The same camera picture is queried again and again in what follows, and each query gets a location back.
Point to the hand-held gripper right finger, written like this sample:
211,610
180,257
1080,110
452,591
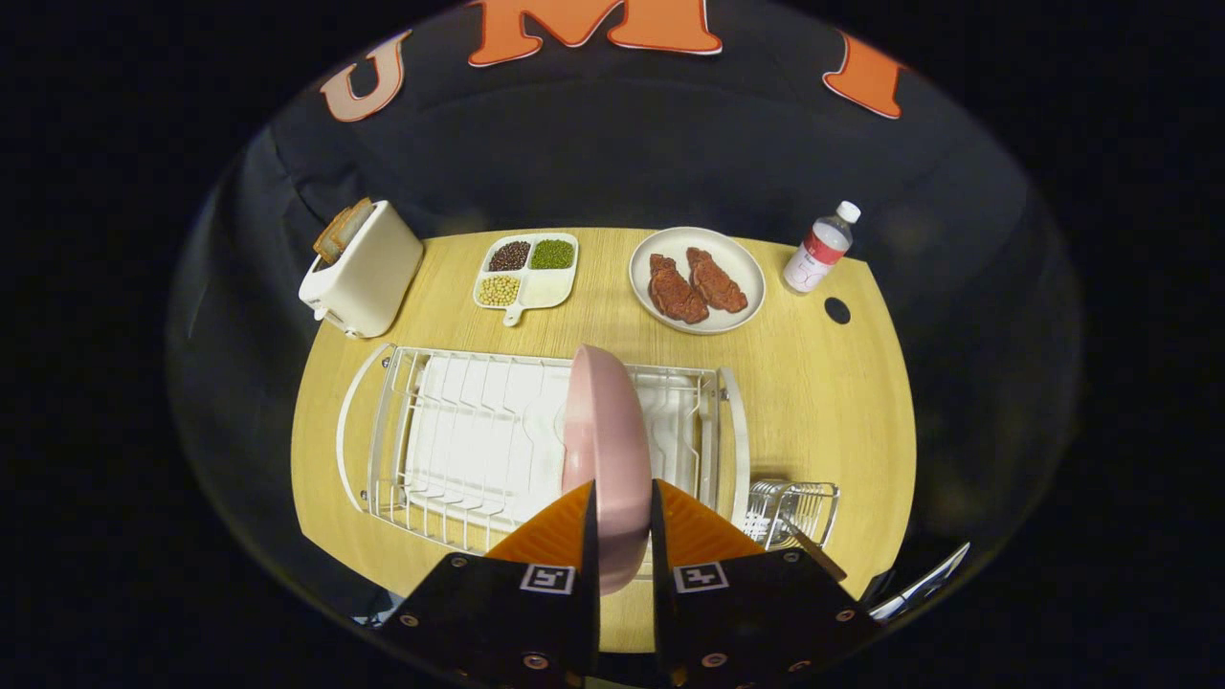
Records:
660,545

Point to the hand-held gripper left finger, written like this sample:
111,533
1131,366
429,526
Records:
590,545

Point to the pink plate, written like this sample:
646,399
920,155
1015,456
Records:
608,440

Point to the white dish rack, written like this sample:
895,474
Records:
469,440

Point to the white plate with meat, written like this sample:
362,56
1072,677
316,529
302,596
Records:
737,263

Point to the dark panel with pale edge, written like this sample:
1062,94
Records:
919,586

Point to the white divided tray with beans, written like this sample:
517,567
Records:
545,287

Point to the clear bottle with red label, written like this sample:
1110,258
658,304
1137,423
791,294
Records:
813,256

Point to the white toaster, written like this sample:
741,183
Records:
368,277

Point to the toast slices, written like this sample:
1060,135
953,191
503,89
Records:
340,232

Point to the black backdrop cloth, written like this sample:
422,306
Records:
612,144

